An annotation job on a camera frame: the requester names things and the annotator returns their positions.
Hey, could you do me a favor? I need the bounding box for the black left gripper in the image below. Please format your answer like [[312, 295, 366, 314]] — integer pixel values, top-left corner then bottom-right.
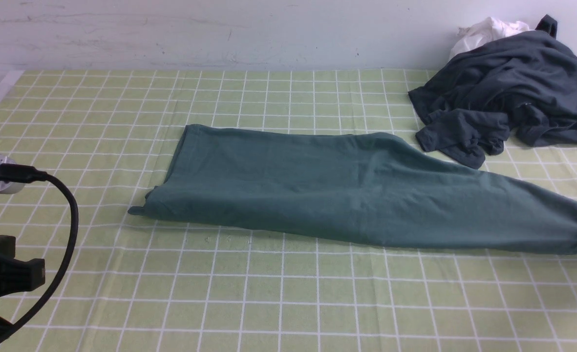
[[0, 235, 45, 298]]

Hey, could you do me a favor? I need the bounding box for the green long-sleeve top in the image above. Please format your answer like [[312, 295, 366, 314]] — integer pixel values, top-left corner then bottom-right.
[[129, 124, 577, 255]]

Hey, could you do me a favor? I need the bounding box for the dark grey crumpled garment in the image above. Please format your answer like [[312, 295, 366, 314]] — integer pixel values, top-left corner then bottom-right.
[[408, 15, 577, 169]]

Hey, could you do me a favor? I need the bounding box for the green checkered tablecloth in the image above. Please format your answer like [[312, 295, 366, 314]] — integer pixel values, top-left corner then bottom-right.
[[0, 69, 577, 352]]

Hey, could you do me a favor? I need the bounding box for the white crumpled garment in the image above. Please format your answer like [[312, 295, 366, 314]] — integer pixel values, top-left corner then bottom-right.
[[449, 17, 531, 60]]

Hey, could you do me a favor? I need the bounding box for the black camera cable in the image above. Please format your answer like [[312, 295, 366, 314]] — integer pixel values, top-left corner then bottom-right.
[[0, 164, 80, 352]]

